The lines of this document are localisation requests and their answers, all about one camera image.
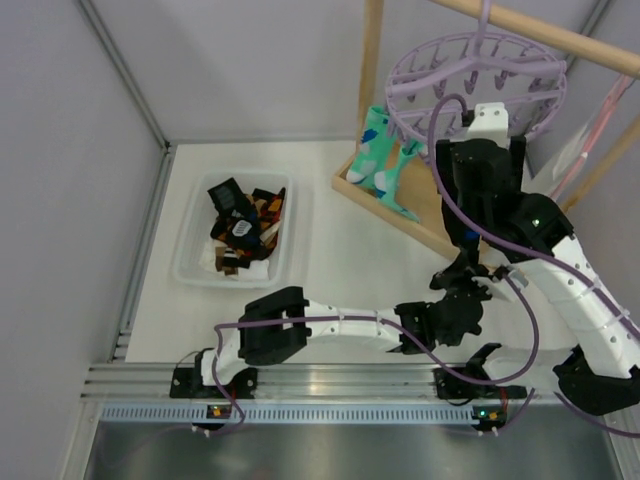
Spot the teal sock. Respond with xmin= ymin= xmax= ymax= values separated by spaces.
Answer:
xmin=346 ymin=106 xmax=394 ymax=186
xmin=374 ymin=142 xmax=423 ymax=223

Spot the black sock with white stripes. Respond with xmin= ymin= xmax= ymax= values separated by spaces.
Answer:
xmin=207 ymin=177 xmax=252 ymax=217

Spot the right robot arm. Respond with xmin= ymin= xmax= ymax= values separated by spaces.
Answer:
xmin=434 ymin=137 xmax=639 ymax=416

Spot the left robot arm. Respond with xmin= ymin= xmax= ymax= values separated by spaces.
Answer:
xmin=169 ymin=260 xmax=491 ymax=399

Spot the wooden hanger rack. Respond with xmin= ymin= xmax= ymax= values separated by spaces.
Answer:
xmin=331 ymin=1 xmax=639 ymax=260

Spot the purple round clip hanger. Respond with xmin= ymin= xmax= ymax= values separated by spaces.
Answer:
xmin=384 ymin=1 xmax=567 ymax=144

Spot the pile of socks in bin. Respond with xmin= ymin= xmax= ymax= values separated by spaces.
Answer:
xmin=199 ymin=177 xmax=287 ymax=282

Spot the clear plastic bag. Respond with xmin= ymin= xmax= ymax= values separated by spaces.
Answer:
xmin=527 ymin=77 xmax=632 ymax=201

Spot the white plastic bin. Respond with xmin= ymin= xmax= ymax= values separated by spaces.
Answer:
xmin=173 ymin=169 xmax=295 ymax=289

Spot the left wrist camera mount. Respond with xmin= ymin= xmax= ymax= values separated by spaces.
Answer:
xmin=488 ymin=266 xmax=529 ymax=303

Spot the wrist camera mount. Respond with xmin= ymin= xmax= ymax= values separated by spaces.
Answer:
xmin=488 ymin=266 xmax=529 ymax=303
xmin=464 ymin=102 xmax=510 ymax=148

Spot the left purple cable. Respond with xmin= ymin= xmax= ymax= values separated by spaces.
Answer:
xmin=192 ymin=269 xmax=539 ymax=436

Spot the purple cable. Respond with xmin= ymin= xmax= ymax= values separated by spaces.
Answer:
xmin=192 ymin=269 xmax=539 ymax=436
xmin=424 ymin=94 xmax=640 ymax=439

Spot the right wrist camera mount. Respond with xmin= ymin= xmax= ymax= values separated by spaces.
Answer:
xmin=464 ymin=102 xmax=510 ymax=148

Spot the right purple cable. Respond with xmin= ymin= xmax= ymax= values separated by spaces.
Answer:
xmin=424 ymin=94 xmax=640 ymax=439

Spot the aluminium rail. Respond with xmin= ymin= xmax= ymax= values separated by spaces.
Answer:
xmin=79 ymin=363 xmax=626 ymax=401

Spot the perforated cable duct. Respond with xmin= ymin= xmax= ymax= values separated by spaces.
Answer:
xmin=101 ymin=402 xmax=480 ymax=425

